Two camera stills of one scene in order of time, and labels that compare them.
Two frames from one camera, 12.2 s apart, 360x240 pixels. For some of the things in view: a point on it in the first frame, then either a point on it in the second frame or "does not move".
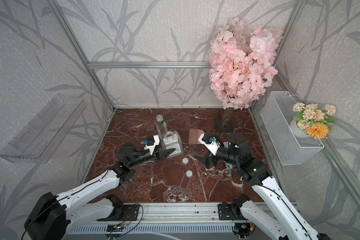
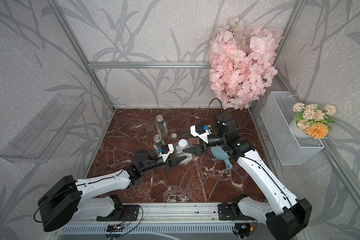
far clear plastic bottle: [161, 126] does not move
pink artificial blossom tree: [242, 64] does not move
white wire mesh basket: [277, 114] does not move
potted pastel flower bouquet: [312, 121] does not move
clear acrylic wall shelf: [38, 139] does not move
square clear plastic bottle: [172, 139] → [178, 152]
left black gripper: [160, 156] → [173, 163]
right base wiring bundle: [244, 229] does not move
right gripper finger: [201, 158] → [195, 150]
